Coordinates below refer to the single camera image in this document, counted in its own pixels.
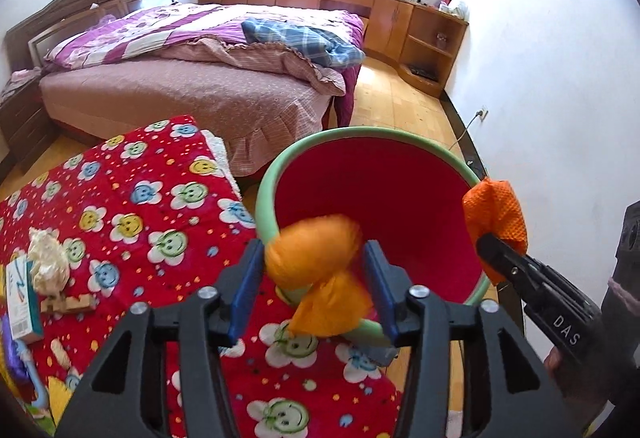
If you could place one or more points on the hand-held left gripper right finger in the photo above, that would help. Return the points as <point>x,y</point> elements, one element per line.
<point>381,285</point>

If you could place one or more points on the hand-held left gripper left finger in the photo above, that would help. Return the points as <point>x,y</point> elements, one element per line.
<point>245,290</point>

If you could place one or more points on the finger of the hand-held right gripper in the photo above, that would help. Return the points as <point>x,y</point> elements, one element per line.
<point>505,263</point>

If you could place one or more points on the orange mesh net bag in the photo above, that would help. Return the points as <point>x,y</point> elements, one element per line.
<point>495,208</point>

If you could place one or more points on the orange plastic bag ball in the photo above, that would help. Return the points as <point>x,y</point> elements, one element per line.
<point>310,248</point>

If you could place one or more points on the red bucket with green rim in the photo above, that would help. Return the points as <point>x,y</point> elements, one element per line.
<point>390,198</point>

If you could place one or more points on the wooden puzzle block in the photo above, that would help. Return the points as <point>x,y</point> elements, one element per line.
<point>67,303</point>

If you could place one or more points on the white cardboard box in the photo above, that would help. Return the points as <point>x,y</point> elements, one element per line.
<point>22,308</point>

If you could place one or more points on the light blue plastic piece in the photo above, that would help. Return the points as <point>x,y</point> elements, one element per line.
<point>40,393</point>

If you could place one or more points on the purple plastic wrapper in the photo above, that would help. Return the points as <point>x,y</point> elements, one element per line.
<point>12,358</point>

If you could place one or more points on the person's right hand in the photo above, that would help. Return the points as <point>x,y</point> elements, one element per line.
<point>556,365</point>

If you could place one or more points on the red smiley flower blanket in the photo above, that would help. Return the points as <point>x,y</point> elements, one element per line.
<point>150,198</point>

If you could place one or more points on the peanut in shell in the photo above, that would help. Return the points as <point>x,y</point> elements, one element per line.
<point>62,354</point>

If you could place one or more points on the wooden bed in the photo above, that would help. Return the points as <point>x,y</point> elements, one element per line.
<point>200,97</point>

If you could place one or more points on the black device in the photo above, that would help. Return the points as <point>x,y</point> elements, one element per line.
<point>422,71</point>

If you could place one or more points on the blue plaid blanket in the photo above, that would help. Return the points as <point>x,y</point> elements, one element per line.
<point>300,40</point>

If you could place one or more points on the white plastic bag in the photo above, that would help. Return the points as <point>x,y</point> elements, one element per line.
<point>457,8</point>

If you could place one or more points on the long wooden cabinet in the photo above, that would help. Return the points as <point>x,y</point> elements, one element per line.
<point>390,17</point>

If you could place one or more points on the purple floral quilt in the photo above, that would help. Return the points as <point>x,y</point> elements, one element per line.
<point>150,27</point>

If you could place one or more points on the dark wooden nightstand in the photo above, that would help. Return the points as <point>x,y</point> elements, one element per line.
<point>22,117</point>

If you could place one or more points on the pink cloth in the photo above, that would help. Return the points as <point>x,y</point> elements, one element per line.
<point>20,76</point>

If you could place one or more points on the white wall socket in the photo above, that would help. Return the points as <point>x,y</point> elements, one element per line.
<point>482,113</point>

